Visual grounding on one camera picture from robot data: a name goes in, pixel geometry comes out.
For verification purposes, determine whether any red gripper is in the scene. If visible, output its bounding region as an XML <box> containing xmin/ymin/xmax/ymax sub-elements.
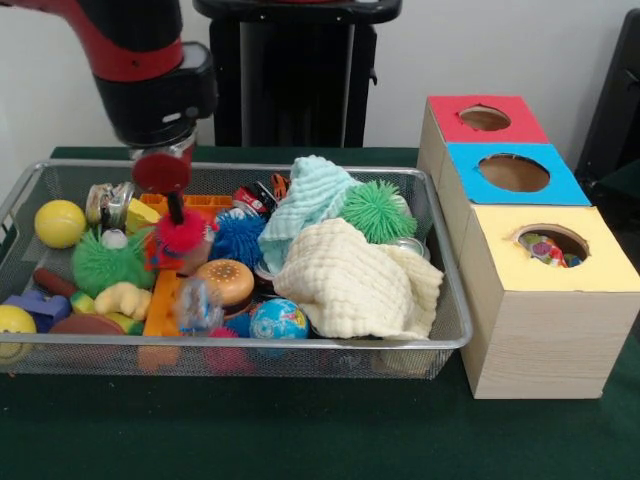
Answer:
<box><xmin>131</xmin><ymin>148</ymin><xmax>194</xmax><ymax>227</ymax></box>

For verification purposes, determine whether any red spiky ball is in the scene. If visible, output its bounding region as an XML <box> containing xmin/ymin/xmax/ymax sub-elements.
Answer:
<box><xmin>144</xmin><ymin>207</ymin><xmax>210</xmax><ymax>272</ymax></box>

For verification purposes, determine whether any mint waffle cloth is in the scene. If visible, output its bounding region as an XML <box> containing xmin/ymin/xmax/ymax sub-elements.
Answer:
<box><xmin>258</xmin><ymin>155</ymin><xmax>362</xmax><ymax>274</ymax></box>

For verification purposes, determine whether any cream waffle cloth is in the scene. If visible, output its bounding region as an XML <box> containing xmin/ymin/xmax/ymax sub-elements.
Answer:
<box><xmin>272</xmin><ymin>218</ymin><xmax>445</xmax><ymax>342</ymax></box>

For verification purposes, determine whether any green spiky ball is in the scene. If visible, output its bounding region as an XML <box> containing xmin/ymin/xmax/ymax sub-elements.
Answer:
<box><xmin>72</xmin><ymin>228</ymin><xmax>157</xmax><ymax>300</ymax></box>
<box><xmin>337</xmin><ymin>180</ymin><xmax>419</xmax><ymax>245</ymax></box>

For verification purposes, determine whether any multicoloured patterned cloth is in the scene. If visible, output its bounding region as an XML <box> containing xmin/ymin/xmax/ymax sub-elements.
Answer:
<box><xmin>520</xmin><ymin>234</ymin><xmax>583</xmax><ymax>268</ymax></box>

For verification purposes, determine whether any shallow clear mesh bin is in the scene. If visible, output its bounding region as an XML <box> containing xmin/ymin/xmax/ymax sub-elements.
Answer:
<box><xmin>0</xmin><ymin>158</ymin><xmax>471</xmax><ymax>379</ymax></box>

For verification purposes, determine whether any wooden box with three holes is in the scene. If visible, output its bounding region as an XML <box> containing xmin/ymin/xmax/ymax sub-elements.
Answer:
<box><xmin>417</xmin><ymin>95</ymin><xmax>640</xmax><ymax>401</ymax></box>

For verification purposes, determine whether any blue spiky ball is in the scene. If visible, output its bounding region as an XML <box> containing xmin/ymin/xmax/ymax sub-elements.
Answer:
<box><xmin>209</xmin><ymin>208</ymin><xmax>268</xmax><ymax>272</ymax></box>

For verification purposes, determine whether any crushed silver drink can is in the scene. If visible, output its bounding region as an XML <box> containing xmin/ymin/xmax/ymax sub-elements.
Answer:
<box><xmin>86</xmin><ymin>182</ymin><xmax>136</xmax><ymax>230</ymax></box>

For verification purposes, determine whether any toy hamburger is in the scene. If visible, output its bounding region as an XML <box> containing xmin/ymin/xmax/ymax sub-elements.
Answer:
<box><xmin>195</xmin><ymin>258</ymin><xmax>257</xmax><ymax>310</ymax></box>

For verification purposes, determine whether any yellow rubber toy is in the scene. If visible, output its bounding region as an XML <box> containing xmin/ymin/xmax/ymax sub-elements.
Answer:
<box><xmin>94</xmin><ymin>281</ymin><xmax>154</xmax><ymax>322</ymax></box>

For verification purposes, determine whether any yellow ball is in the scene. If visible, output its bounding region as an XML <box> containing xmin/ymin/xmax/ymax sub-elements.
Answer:
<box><xmin>0</xmin><ymin>305</ymin><xmax>37</xmax><ymax>362</ymax></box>
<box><xmin>34</xmin><ymin>200</ymin><xmax>88</xmax><ymax>250</ymax></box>

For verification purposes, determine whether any blue globe ball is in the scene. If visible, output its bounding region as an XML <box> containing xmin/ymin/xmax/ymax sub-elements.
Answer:
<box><xmin>249</xmin><ymin>298</ymin><xmax>311</xmax><ymax>342</ymax></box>

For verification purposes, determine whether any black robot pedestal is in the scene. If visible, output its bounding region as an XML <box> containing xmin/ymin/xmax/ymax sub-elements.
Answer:
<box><xmin>193</xmin><ymin>0</ymin><xmax>401</xmax><ymax>149</ymax></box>

